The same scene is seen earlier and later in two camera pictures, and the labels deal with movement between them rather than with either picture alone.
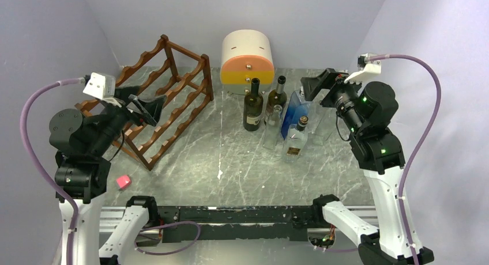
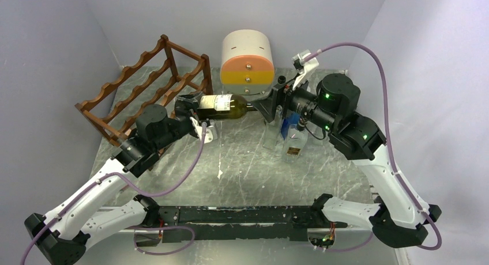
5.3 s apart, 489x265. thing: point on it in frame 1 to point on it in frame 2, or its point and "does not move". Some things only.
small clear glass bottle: (273, 128) does not move
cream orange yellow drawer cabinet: (247, 63) does not move
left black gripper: (149, 111) to (191, 103)
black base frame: (177, 224) does not move
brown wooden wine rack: (155, 97) does not move
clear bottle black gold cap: (296, 140) does not move
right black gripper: (312, 84) to (281, 93)
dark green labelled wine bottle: (253, 107) to (223, 107)
